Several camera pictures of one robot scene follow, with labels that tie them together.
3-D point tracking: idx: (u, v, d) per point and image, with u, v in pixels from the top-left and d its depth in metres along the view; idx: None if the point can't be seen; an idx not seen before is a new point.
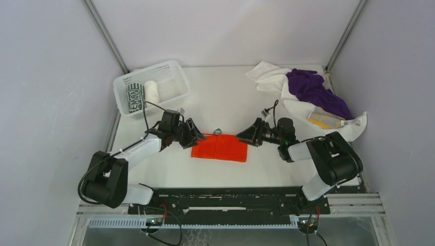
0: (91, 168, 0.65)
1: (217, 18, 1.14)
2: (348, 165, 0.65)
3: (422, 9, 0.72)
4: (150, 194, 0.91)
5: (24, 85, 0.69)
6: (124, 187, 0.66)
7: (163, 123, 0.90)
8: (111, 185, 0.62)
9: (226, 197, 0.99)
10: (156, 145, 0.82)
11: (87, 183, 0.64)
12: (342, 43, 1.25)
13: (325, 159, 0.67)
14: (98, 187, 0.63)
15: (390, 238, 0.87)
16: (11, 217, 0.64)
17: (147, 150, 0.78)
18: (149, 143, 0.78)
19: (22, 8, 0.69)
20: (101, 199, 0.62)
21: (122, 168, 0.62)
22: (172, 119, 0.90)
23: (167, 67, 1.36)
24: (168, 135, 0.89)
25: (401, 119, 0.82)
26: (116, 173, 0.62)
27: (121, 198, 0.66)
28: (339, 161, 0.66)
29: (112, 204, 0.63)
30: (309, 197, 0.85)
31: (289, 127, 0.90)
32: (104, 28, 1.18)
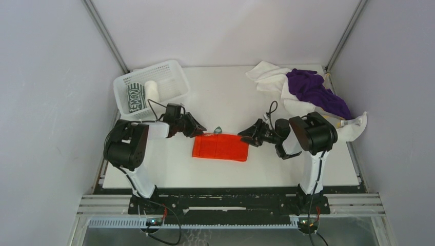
0: (114, 132, 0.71)
1: (217, 18, 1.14)
2: (324, 133, 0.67)
3: (422, 8, 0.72)
4: (153, 187, 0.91)
5: (24, 85, 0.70)
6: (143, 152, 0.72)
7: (167, 115, 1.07)
8: (134, 144, 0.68)
9: (226, 197, 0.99)
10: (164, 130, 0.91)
11: (110, 144, 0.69)
12: (342, 43, 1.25)
13: (303, 128, 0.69)
14: (121, 148, 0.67)
15: (390, 239, 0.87)
16: (11, 218, 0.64)
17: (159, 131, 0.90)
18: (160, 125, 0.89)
19: (23, 8, 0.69)
20: (123, 158, 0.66)
21: (144, 129, 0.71)
22: (174, 111, 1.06)
23: (167, 67, 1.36)
24: (173, 124, 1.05)
25: (401, 120, 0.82)
26: (138, 134, 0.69)
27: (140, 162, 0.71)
28: (316, 130, 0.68)
29: (133, 165, 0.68)
30: (306, 189, 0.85)
31: (285, 126, 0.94)
32: (104, 28, 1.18)
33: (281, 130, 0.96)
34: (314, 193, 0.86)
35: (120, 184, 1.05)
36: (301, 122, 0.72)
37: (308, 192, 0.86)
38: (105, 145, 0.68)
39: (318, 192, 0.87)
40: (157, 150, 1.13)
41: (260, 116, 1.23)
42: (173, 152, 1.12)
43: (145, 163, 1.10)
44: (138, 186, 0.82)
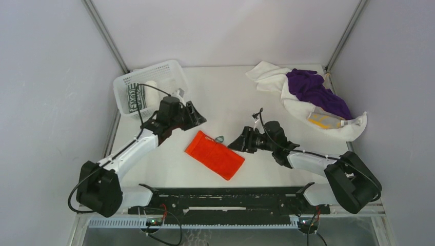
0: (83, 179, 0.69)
1: (216, 18, 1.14)
2: (367, 190, 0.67)
3: (422, 8, 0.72)
4: (150, 196, 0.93)
5: (24, 85, 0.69)
6: (114, 197, 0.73)
7: (161, 114, 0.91)
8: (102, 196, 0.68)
9: (226, 197, 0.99)
10: (151, 142, 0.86)
11: (81, 193, 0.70)
12: (342, 43, 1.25)
13: (349, 189, 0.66)
14: (91, 198, 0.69)
15: (390, 239, 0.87)
16: (12, 217, 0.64)
17: (143, 148, 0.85)
18: (142, 144, 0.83)
19: (23, 9, 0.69)
20: (93, 206, 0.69)
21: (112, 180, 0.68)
22: (167, 110, 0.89)
23: (167, 67, 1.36)
24: (165, 128, 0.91)
25: (401, 120, 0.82)
26: (105, 186, 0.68)
27: (112, 206, 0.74)
28: (360, 190, 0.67)
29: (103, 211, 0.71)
30: (311, 201, 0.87)
31: (277, 130, 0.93)
32: (104, 28, 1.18)
33: (273, 135, 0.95)
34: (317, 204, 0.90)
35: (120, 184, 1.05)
36: (345, 179, 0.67)
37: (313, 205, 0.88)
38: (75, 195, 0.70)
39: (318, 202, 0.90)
40: (158, 150, 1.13)
41: None
42: (173, 152, 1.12)
43: (146, 163, 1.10)
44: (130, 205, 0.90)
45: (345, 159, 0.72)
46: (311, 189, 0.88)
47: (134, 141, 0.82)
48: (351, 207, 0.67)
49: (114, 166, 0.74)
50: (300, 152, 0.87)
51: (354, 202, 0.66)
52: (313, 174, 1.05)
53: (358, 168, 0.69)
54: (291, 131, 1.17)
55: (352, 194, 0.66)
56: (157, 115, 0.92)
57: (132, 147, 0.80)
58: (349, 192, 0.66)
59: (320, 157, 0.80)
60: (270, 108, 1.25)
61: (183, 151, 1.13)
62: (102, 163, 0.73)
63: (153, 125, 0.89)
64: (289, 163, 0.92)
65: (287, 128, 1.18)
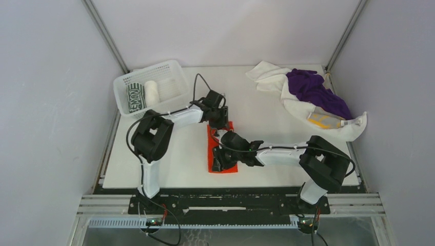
0: (143, 121, 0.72)
1: (217, 18, 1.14)
2: (341, 167, 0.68)
3: (422, 8, 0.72)
4: (157, 190, 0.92)
5: (24, 85, 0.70)
6: (165, 147, 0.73)
7: (208, 100, 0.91)
8: (157, 140, 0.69)
9: (226, 197, 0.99)
10: (199, 116, 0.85)
11: (137, 134, 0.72)
12: (342, 43, 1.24)
13: (327, 173, 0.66)
14: (146, 140, 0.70)
15: (390, 238, 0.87)
16: (11, 217, 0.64)
17: (190, 119, 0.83)
18: (192, 114, 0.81)
19: (23, 8, 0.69)
20: (145, 150, 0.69)
21: (169, 127, 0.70)
22: (216, 98, 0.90)
23: (167, 67, 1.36)
24: (208, 110, 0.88)
25: (401, 119, 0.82)
26: (163, 130, 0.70)
27: (159, 157, 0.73)
28: (335, 169, 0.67)
29: (153, 158, 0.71)
30: (311, 200, 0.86)
31: (231, 137, 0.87)
32: (104, 28, 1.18)
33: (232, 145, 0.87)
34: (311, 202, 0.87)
35: (119, 184, 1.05)
36: (320, 165, 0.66)
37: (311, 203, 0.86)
38: (132, 135, 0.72)
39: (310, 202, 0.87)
40: None
41: (260, 116, 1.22)
42: (174, 152, 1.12)
43: None
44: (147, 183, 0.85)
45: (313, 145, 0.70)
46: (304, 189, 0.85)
47: (185, 109, 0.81)
48: (333, 188, 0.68)
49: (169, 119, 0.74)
50: (268, 149, 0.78)
51: (335, 183, 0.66)
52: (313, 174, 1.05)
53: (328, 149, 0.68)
54: (290, 131, 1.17)
55: (331, 177, 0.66)
56: (203, 101, 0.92)
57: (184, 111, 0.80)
58: (328, 176, 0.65)
59: (289, 149, 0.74)
60: (270, 107, 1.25)
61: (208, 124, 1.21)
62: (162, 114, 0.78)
63: (200, 103, 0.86)
64: (259, 162, 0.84)
65: (287, 128, 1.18)
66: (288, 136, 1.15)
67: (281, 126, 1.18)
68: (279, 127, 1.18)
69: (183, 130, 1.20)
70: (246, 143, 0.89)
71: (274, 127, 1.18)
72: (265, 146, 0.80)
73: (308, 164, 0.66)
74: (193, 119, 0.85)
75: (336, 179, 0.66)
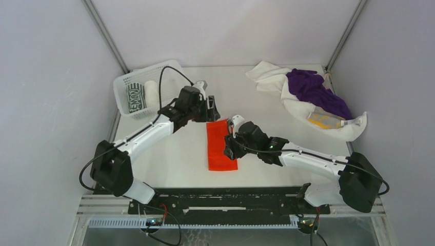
0: (96, 157, 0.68)
1: (217, 18, 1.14)
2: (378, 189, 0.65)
3: (421, 8, 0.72)
4: (150, 193, 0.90)
5: (24, 85, 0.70)
6: (126, 177, 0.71)
7: (180, 101, 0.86)
8: (113, 175, 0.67)
9: (226, 197, 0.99)
10: (168, 128, 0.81)
11: (95, 169, 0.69)
12: (342, 43, 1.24)
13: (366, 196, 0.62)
14: (104, 175, 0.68)
15: (390, 238, 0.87)
16: (12, 217, 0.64)
17: (156, 136, 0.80)
18: (158, 129, 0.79)
19: (23, 9, 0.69)
20: (106, 185, 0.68)
21: (123, 163, 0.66)
22: (188, 98, 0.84)
23: (167, 67, 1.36)
24: (181, 116, 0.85)
25: (401, 119, 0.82)
26: (117, 166, 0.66)
27: (123, 187, 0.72)
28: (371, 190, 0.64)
29: (115, 190, 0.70)
30: (313, 202, 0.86)
31: (252, 129, 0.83)
32: (104, 28, 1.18)
33: (251, 137, 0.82)
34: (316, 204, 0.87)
35: None
36: (361, 186, 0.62)
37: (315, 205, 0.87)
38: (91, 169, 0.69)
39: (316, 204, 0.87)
40: (158, 151, 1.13)
41: (259, 116, 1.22)
42: (174, 152, 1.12)
43: (146, 164, 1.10)
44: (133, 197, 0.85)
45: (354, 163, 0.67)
46: (313, 192, 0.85)
47: (149, 126, 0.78)
48: (363, 208, 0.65)
49: (127, 148, 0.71)
50: (296, 153, 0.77)
51: (368, 204, 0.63)
52: (312, 175, 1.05)
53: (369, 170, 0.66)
54: (290, 131, 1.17)
55: (367, 198, 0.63)
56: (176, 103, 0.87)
57: (146, 132, 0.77)
58: (366, 198, 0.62)
59: (325, 161, 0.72)
60: (270, 108, 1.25)
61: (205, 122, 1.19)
62: (117, 144, 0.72)
63: (170, 111, 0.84)
64: (280, 161, 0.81)
65: (287, 127, 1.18)
66: (288, 136, 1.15)
67: (281, 126, 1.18)
68: (278, 127, 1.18)
69: (183, 130, 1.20)
70: (266, 140, 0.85)
71: (274, 127, 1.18)
72: (294, 148, 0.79)
73: (347, 181, 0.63)
74: (161, 132, 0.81)
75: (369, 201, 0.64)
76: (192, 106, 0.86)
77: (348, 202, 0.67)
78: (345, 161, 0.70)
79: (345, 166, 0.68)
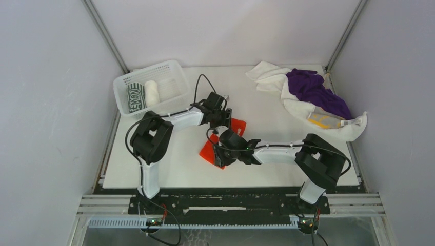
0: (142, 122, 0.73)
1: (217, 17, 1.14)
2: (338, 165, 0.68)
3: (421, 8, 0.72)
4: (157, 190, 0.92)
5: (24, 85, 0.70)
6: (164, 149, 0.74)
7: (208, 102, 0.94)
8: (156, 141, 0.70)
9: (226, 197, 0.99)
10: (198, 119, 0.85)
11: (136, 136, 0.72)
12: (342, 43, 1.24)
13: (323, 171, 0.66)
14: (146, 141, 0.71)
15: (390, 238, 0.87)
16: (11, 218, 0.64)
17: (190, 121, 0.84)
18: (194, 116, 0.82)
19: (23, 9, 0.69)
20: (144, 151, 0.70)
21: (169, 129, 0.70)
22: (217, 100, 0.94)
23: (167, 67, 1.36)
24: (210, 112, 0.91)
25: (401, 119, 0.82)
26: (163, 132, 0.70)
27: (159, 158, 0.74)
28: (331, 167, 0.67)
29: (151, 159, 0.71)
30: (311, 200, 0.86)
31: (228, 136, 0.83)
32: (104, 29, 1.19)
33: (229, 145, 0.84)
34: (311, 202, 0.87)
35: (120, 184, 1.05)
36: (316, 163, 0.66)
37: (312, 203, 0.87)
38: (131, 136, 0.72)
39: (311, 202, 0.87)
40: None
41: (259, 116, 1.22)
42: (173, 152, 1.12)
43: None
44: (148, 183, 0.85)
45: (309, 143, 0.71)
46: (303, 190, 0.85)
47: (185, 110, 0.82)
48: (329, 186, 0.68)
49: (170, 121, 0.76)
50: (264, 147, 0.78)
51: (331, 181, 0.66)
52: None
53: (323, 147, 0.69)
54: (290, 131, 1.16)
55: (326, 174, 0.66)
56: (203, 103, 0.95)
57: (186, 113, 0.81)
58: (323, 173, 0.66)
59: (285, 147, 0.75)
60: (270, 108, 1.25)
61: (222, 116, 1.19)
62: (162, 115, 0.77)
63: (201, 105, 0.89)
64: (257, 159, 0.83)
65: (287, 127, 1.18)
66: (288, 136, 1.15)
67: (281, 126, 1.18)
68: (279, 127, 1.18)
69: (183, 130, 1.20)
70: (243, 143, 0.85)
71: (274, 127, 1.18)
72: (263, 144, 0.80)
73: (303, 161, 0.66)
74: (193, 121, 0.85)
75: (332, 177, 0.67)
76: (217, 107, 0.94)
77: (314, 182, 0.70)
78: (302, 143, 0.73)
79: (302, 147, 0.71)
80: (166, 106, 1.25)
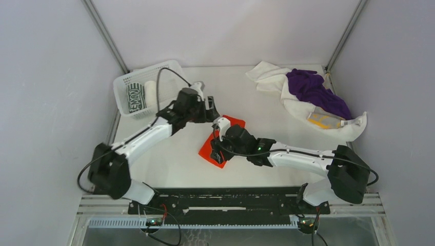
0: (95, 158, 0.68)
1: (216, 17, 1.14)
2: (366, 179, 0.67)
3: (421, 9, 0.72)
4: (151, 195, 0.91)
5: (24, 85, 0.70)
6: (125, 179, 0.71)
7: (178, 104, 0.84)
8: (111, 178, 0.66)
9: (226, 197, 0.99)
10: (164, 132, 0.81)
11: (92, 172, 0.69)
12: (342, 43, 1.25)
13: (354, 187, 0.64)
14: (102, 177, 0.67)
15: (390, 239, 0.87)
16: (12, 218, 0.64)
17: (155, 138, 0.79)
18: (156, 131, 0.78)
19: (23, 9, 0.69)
20: (104, 188, 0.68)
21: (121, 164, 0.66)
22: (186, 101, 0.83)
23: (167, 67, 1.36)
24: (179, 118, 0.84)
25: (401, 120, 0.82)
26: (116, 167, 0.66)
27: (123, 188, 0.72)
28: (359, 181, 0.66)
29: (114, 193, 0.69)
30: (313, 202, 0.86)
31: (239, 133, 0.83)
32: (104, 29, 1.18)
33: (238, 141, 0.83)
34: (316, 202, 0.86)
35: None
36: (348, 177, 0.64)
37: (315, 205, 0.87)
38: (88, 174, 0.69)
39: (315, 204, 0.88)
40: (158, 151, 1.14)
41: (259, 116, 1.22)
42: (173, 152, 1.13)
43: (146, 164, 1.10)
44: (134, 199, 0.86)
45: (340, 156, 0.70)
46: (309, 192, 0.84)
47: (146, 129, 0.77)
48: (355, 200, 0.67)
49: (125, 150, 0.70)
50: (283, 152, 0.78)
51: (357, 194, 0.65)
52: (312, 175, 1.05)
53: (355, 161, 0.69)
54: (290, 131, 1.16)
55: (355, 189, 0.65)
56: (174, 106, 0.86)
57: (145, 134, 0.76)
58: (354, 188, 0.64)
59: (313, 157, 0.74)
60: (270, 108, 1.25)
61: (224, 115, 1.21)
62: (116, 146, 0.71)
63: (168, 114, 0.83)
64: (270, 162, 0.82)
65: (287, 127, 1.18)
66: (288, 136, 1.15)
67: (281, 126, 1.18)
68: (279, 127, 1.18)
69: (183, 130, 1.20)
70: (254, 142, 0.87)
71: (274, 127, 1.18)
72: (281, 147, 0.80)
73: (336, 175, 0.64)
74: (158, 136, 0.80)
75: (358, 191, 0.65)
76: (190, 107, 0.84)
77: (339, 195, 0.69)
78: (332, 154, 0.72)
79: (332, 159, 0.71)
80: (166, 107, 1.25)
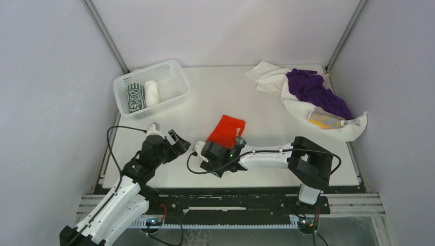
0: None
1: (216, 17, 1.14)
2: (328, 165, 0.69)
3: (421, 9, 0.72)
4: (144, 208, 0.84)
5: (24, 84, 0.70)
6: None
7: (142, 155, 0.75)
8: None
9: (226, 197, 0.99)
10: (133, 190, 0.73)
11: None
12: (342, 43, 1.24)
13: (316, 175, 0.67)
14: None
15: (390, 239, 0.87)
16: (12, 218, 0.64)
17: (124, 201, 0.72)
18: (122, 196, 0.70)
19: (23, 9, 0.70)
20: None
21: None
22: (150, 151, 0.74)
23: (167, 67, 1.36)
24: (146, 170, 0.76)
25: (401, 120, 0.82)
26: None
27: None
28: (322, 168, 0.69)
29: None
30: (310, 201, 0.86)
31: (209, 147, 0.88)
32: (104, 29, 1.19)
33: (213, 156, 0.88)
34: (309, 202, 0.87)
35: None
36: (307, 165, 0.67)
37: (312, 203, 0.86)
38: None
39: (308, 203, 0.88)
40: None
41: (259, 116, 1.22)
42: None
43: None
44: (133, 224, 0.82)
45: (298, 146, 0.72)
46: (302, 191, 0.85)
47: (112, 196, 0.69)
48: (323, 186, 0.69)
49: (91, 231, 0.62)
50: (251, 154, 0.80)
51: (323, 181, 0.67)
52: None
53: (312, 148, 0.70)
54: (290, 131, 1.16)
55: (319, 176, 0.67)
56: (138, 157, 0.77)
57: (110, 203, 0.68)
58: (318, 177, 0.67)
59: (275, 152, 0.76)
60: (270, 108, 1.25)
61: (222, 115, 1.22)
62: (81, 227, 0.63)
63: (132, 170, 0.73)
64: (242, 166, 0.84)
65: (286, 127, 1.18)
66: (288, 136, 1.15)
67: (280, 126, 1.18)
68: (278, 127, 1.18)
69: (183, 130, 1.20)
70: (225, 150, 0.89)
71: (274, 127, 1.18)
72: (248, 150, 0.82)
73: (295, 166, 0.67)
74: (127, 198, 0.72)
75: (323, 178, 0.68)
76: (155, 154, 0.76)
77: (309, 185, 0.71)
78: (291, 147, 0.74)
79: (292, 151, 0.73)
80: (166, 107, 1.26)
